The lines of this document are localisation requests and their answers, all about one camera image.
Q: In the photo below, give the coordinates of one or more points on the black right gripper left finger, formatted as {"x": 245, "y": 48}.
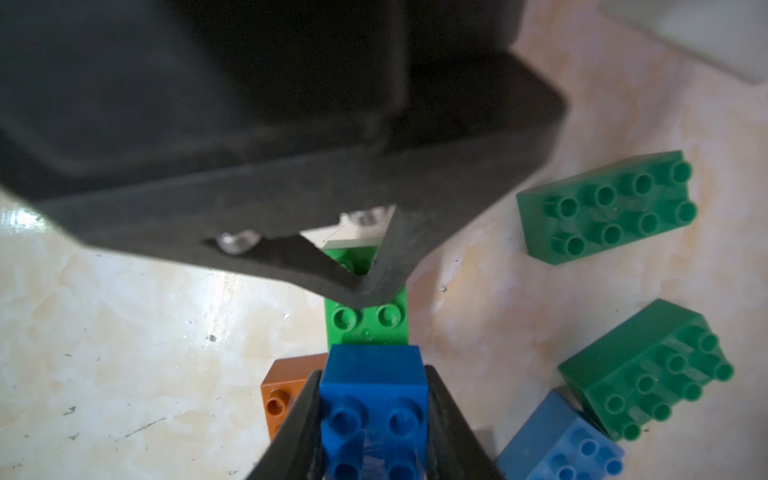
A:
{"x": 296, "y": 451}

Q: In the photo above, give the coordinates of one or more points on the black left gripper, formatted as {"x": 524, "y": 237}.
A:
{"x": 218, "y": 132}

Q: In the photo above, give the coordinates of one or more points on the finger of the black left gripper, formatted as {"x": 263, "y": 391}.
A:
{"x": 360, "y": 276}

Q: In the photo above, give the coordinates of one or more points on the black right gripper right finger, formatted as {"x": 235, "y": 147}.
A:
{"x": 452, "y": 451}

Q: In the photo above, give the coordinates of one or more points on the light green lego brick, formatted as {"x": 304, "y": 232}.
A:
{"x": 384, "y": 324}

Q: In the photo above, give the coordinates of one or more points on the blue 2x3 brick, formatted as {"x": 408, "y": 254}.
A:
{"x": 374, "y": 401}

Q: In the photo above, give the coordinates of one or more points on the brown 2x2 lego brick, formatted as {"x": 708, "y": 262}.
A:
{"x": 282, "y": 385}

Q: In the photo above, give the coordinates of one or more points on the white lego plate brick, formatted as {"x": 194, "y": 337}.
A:
{"x": 728, "y": 35}

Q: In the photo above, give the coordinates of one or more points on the light blue brick upper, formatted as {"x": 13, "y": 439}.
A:
{"x": 558, "y": 442}

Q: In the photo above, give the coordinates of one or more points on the dark green brick left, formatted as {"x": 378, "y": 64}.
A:
{"x": 607, "y": 207}

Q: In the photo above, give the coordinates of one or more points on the dark green brick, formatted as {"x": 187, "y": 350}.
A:
{"x": 607, "y": 207}
{"x": 637, "y": 372}

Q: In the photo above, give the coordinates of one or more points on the dark green brick right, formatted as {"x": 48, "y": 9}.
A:
{"x": 637, "y": 372}

